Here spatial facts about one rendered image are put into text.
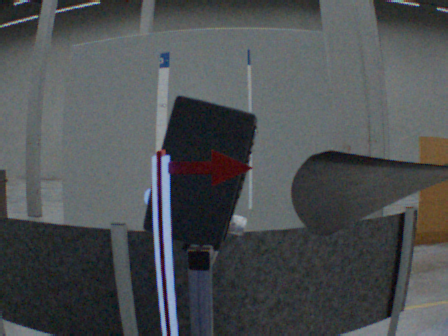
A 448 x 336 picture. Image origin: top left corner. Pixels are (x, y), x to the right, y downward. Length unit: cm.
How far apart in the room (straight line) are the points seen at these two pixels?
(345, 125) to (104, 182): 271
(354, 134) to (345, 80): 32
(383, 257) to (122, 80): 459
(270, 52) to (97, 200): 183
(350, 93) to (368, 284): 237
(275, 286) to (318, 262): 15
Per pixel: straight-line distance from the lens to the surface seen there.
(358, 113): 482
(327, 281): 248
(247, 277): 237
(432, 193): 862
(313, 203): 66
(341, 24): 487
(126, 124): 689
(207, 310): 117
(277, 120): 660
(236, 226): 123
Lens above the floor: 120
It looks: 2 degrees down
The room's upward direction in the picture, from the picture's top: straight up
